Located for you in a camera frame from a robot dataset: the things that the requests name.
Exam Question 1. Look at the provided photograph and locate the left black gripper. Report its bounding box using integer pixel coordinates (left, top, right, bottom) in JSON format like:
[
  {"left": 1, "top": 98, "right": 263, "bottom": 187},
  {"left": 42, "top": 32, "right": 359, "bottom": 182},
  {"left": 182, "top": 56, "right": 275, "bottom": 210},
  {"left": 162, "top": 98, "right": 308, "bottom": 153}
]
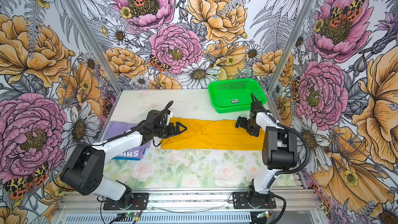
[{"left": 153, "top": 121, "right": 187, "bottom": 139}]

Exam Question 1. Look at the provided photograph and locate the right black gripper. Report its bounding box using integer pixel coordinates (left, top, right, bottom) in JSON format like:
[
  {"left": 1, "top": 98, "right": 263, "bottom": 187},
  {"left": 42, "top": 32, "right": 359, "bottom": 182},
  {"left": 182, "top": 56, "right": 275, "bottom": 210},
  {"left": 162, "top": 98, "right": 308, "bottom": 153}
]
[{"left": 235, "top": 116, "right": 260, "bottom": 138}]

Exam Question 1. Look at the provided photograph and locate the yellow t shirt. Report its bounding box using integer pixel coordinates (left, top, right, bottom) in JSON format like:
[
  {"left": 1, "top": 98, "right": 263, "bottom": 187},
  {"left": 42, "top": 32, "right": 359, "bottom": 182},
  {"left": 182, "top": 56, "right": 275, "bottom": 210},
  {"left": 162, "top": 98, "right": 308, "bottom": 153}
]
[{"left": 161, "top": 117, "right": 265, "bottom": 151}]

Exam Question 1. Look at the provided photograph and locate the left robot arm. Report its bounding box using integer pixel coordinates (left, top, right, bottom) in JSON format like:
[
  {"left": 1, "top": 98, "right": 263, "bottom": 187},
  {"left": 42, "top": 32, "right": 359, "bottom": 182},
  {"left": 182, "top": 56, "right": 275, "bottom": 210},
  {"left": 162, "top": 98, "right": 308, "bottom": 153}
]
[{"left": 60, "top": 110, "right": 188, "bottom": 208}]

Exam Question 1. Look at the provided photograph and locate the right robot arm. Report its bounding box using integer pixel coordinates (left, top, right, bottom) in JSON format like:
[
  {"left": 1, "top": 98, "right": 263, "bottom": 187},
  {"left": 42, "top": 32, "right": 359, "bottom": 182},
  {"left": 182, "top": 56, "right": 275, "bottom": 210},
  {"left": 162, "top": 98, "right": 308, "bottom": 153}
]
[{"left": 232, "top": 110, "right": 297, "bottom": 209}]

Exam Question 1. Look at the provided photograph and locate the green plastic basket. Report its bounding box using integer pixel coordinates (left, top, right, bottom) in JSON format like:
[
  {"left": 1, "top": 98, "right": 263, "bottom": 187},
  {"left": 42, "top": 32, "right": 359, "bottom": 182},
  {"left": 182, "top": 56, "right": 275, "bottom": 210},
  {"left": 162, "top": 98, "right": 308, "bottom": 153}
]
[{"left": 208, "top": 78, "right": 267, "bottom": 114}]

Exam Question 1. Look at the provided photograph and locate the folded purple t shirt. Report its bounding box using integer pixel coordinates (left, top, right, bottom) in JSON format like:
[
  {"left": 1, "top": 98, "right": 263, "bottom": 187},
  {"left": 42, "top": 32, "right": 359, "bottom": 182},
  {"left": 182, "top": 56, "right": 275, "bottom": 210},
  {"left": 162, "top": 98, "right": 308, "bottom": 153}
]
[{"left": 103, "top": 121, "right": 151, "bottom": 161}]

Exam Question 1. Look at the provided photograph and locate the right green circuit board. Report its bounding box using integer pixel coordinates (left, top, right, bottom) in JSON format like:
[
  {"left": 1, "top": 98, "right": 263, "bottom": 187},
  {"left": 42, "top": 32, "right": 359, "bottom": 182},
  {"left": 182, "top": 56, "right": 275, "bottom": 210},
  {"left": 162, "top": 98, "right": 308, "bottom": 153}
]
[{"left": 256, "top": 211, "right": 270, "bottom": 218}]

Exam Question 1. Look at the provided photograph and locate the green circuit board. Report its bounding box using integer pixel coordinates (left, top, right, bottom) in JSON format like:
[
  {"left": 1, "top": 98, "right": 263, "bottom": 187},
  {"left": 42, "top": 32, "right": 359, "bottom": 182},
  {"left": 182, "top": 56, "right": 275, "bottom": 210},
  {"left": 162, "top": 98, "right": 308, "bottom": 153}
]
[
  {"left": 256, "top": 211, "right": 270, "bottom": 218},
  {"left": 117, "top": 212, "right": 141, "bottom": 222}
]

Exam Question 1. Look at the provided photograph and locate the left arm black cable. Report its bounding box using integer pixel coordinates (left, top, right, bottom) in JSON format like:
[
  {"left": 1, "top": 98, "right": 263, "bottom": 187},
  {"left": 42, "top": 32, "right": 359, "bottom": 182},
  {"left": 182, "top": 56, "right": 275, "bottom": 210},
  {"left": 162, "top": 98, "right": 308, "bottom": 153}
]
[{"left": 93, "top": 100, "right": 174, "bottom": 150}]

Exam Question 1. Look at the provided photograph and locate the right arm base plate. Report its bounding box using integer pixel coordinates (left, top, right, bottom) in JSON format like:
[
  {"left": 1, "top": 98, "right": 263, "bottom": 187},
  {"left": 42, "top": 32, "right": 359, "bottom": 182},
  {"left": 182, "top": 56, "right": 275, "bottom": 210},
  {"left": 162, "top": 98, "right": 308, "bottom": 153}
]
[{"left": 232, "top": 191, "right": 276, "bottom": 209}]

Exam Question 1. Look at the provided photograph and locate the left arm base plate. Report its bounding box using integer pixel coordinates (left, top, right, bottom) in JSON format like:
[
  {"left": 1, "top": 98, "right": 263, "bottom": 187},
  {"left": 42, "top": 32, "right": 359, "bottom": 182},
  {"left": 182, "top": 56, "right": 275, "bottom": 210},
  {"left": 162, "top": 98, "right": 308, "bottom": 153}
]
[{"left": 103, "top": 193, "right": 149, "bottom": 211}]

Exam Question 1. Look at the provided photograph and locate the aluminium front rail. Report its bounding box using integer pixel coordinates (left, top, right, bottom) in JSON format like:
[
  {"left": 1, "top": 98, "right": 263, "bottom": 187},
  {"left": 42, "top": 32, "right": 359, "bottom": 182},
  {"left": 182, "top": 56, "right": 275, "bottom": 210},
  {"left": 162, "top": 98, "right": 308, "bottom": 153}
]
[{"left": 56, "top": 187, "right": 321, "bottom": 214}]

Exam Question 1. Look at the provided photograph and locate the right aluminium corner post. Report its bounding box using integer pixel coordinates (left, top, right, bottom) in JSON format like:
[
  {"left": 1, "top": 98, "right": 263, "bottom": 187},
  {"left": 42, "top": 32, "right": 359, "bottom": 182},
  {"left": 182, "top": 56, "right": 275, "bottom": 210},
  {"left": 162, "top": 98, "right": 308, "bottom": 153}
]
[{"left": 267, "top": 0, "right": 327, "bottom": 92}]

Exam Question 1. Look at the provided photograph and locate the aluminium corner post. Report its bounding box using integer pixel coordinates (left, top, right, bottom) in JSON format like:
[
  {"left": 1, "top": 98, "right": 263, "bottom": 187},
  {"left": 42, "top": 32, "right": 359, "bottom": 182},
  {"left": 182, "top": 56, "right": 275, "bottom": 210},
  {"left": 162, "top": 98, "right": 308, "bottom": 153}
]
[
  {"left": 61, "top": 0, "right": 123, "bottom": 95},
  {"left": 267, "top": 0, "right": 327, "bottom": 92}
]

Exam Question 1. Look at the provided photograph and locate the left aluminium corner post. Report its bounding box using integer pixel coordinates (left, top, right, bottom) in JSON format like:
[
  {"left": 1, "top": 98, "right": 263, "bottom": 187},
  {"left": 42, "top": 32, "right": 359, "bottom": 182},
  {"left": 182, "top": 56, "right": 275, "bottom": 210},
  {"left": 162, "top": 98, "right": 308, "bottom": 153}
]
[{"left": 61, "top": 0, "right": 123, "bottom": 95}]

